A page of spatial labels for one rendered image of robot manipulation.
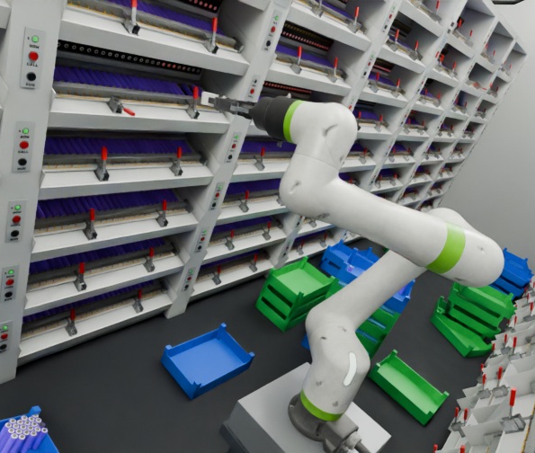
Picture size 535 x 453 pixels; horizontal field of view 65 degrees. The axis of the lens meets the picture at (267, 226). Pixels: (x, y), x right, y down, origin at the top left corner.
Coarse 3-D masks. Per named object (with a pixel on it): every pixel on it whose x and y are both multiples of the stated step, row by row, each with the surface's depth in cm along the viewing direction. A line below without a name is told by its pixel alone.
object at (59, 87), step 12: (60, 84) 101; (72, 84) 104; (84, 84) 106; (72, 96) 103; (96, 96) 110; (108, 96) 112; (120, 96) 115; (132, 96) 117; (144, 96) 120; (156, 96) 123; (168, 96) 126; (180, 96) 130; (192, 96) 135
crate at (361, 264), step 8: (352, 256) 194; (360, 256) 194; (344, 264) 177; (352, 264) 196; (360, 264) 195; (368, 264) 193; (344, 272) 178; (352, 272) 189; (360, 272) 191; (344, 280) 179; (352, 280) 177; (408, 288) 187; (392, 296) 172; (400, 296) 185; (408, 296) 177; (384, 304) 174; (392, 304) 173; (400, 304) 172; (400, 312) 172
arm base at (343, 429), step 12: (288, 408) 113; (300, 408) 109; (300, 420) 108; (312, 420) 106; (324, 420) 106; (336, 420) 107; (348, 420) 108; (300, 432) 107; (312, 432) 106; (324, 432) 106; (336, 432) 104; (348, 432) 105; (324, 444) 105; (336, 444) 104; (348, 444) 105; (360, 444) 105
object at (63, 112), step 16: (112, 64) 120; (128, 64) 123; (208, 80) 146; (80, 96) 106; (64, 112) 99; (80, 112) 102; (96, 112) 106; (144, 112) 118; (160, 112) 122; (176, 112) 128; (208, 112) 139; (224, 112) 144; (96, 128) 109; (112, 128) 112; (128, 128) 115; (144, 128) 119; (160, 128) 123; (176, 128) 128; (192, 128) 132; (208, 128) 137; (224, 128) 143
